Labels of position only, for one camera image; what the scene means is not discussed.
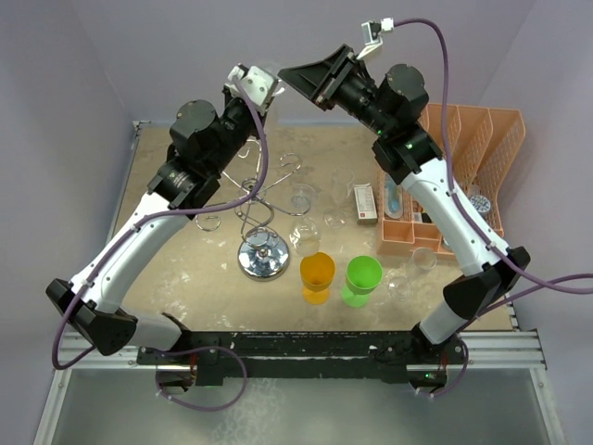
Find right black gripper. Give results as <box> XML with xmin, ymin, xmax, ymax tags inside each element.
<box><xmin>278</xmin><ymin>44</ymin><xmax>393</xmax><ymax>137</ymax></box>

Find clear wine glass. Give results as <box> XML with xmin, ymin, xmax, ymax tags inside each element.
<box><xmin>386</xmin><ymin>248</ymin><xmax>437</xmax><ymax>300</ymax></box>
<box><xmin>257</xmin><ymin>59</ymin><xmax>286</xmax><ymax>133</ymax></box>
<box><xmin>289</xmin><ymin>184</ymin><xmax>321</xmax><ymax>257</ymax></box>

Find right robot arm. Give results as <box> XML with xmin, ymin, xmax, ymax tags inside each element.
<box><xmin>278</xmin><ymin>45</ymin><xmax>530</xmax><ymax>362</ymax></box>

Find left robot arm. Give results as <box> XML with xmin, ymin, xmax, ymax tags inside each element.
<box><xmin>46</xmin><ymin>86</ymin><xmax>273</xmax><ymax>363</ymax></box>

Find chrome wine glass rack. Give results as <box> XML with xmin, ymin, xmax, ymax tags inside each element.
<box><xmin>194</xmin><ymin>138</ymin><xmax>316</xmax><ymax>282</ymax></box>

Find clear tall glass back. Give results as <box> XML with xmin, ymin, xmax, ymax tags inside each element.
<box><xmin>323</xmin><ymin>167</ymin><xmax>354</xmax><ymax>228</ymax></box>

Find white red small box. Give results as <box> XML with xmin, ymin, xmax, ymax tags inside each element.
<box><xmin>353</xmin><ymin>183</ymin><xmax>378</xmax><ymax>225</ymax></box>

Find blue item in tray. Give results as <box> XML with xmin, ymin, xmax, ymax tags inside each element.
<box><xmin>384</xmin><ymin>176</ymin><xmax>404</xmax><ymax>220</ymax></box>

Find orange desk file organizer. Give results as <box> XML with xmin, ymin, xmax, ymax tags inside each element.
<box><xmin>376</xmin><ymin>105</ymin><xmax>525</xmax><ymax>261</ymax></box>

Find orange plastic goblet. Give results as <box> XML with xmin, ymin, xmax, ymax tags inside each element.
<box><xmin>299</xmin><ymin>252</ymin><xmax>336</xmax><ymax>305</ymax></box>

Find green plastic goblet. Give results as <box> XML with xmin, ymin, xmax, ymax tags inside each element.
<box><xmin>341</xmin><ymin>255</ymin><xmax>383</xmax><ymax>309</ymax></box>

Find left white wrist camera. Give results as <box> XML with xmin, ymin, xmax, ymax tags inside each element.
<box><xmin>225</xmin><ymin>64</ymin><xmax>277</xmax><ymax>115</ymax></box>

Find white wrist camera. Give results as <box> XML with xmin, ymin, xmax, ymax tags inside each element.
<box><xmin>357</xmin><ymin>18</ymin><xmax>395</xmax><ymax>60</ymax></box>
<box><xmin>225</xmin><ymin>64</ymin><xmax>277</xmax><ymax>115</ymax></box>

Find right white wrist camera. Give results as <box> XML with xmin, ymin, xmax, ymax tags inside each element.
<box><xmin>357</xmin><ymin>18</ymin><xmax>395</xmax><ymax>60</ymax></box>

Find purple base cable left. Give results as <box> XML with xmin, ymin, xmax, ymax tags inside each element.
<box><xmin>154</xmin><ymin>343</ymin><xmax>252</xmax><ymax>413</ymax></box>

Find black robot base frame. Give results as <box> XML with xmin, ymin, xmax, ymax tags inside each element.
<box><xmin>138</xmin><ymin>331</ymin><xmax>467</xmax><ymax>388</ymax></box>

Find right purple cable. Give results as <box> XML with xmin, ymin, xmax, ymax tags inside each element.
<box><xmin>391</xmin><ymin>17</ymin><xmax>593</xmax><ymax>325</ymax></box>

